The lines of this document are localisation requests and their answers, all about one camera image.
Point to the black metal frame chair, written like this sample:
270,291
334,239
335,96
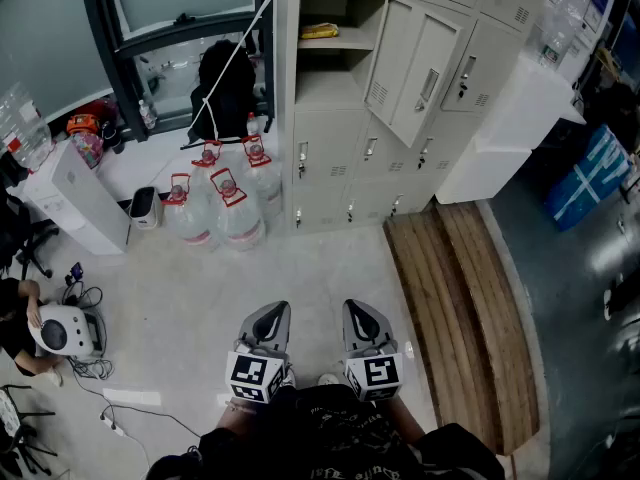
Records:
20,433

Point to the black backpack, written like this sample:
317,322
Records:
225,88

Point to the small black white bin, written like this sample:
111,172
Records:
144,209

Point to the white water dispenser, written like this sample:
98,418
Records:
80,203

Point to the yellow packet item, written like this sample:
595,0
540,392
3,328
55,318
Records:
319,31

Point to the small bottle red cap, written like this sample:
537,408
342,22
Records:
252,124

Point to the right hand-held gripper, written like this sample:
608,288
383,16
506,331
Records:
381,375

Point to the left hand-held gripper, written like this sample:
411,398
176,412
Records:
250,374

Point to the black office chair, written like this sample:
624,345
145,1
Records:
15,233

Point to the white cabinet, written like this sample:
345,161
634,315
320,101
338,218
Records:
515,123

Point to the white round device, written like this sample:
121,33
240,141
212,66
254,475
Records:
70,330

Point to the dark window frame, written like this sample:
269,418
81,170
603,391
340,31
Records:
125,43

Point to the beige metal locker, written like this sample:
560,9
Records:
325,148

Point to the white power strip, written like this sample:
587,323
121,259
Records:
113,425

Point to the white paper sheet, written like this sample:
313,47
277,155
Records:
131,397

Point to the blue taped box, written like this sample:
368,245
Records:
585,178

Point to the person's black printed shirt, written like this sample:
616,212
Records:
330,443

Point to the orange helmet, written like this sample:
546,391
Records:
82,124

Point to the person's right forearm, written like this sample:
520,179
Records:
404,420

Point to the colourful patterned bag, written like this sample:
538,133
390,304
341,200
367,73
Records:
89,149

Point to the small clear plastic bottle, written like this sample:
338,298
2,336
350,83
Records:
147,115

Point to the wooden slat bench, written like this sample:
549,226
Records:
465,318

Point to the person's white shoe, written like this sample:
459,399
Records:
289,378
328,380

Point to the beige open locker door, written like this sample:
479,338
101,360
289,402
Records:
410,73

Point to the person's left forearm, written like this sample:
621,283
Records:
239,418

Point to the clear plastic bag pile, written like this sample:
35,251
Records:
560,18

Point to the clear dispenser water bottle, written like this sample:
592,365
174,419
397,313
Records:
25,128

